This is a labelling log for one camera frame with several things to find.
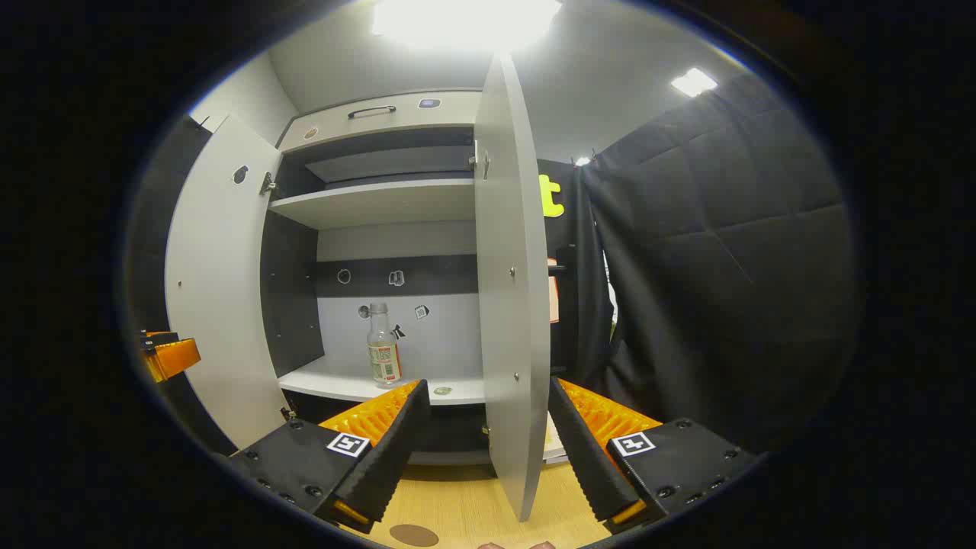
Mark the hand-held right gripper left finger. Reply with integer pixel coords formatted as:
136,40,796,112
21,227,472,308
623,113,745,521
227,379,432,535

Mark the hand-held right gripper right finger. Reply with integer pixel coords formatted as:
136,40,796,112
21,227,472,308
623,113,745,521
547,377,759,535

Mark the grey cabinet door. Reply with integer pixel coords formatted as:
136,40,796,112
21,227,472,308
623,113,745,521
473,52,552,523
165,114,289,451

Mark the clear plastic bottle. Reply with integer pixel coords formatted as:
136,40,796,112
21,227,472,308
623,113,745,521
367,303,403,386

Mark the round brown coaster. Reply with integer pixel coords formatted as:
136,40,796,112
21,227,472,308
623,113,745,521
389,524,440,548

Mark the grey and dark cabinet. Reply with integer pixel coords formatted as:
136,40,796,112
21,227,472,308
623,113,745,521
259,90,490,467

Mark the ceiling light panel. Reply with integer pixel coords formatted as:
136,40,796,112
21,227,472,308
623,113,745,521
371,0,563,50
671,67,719,98

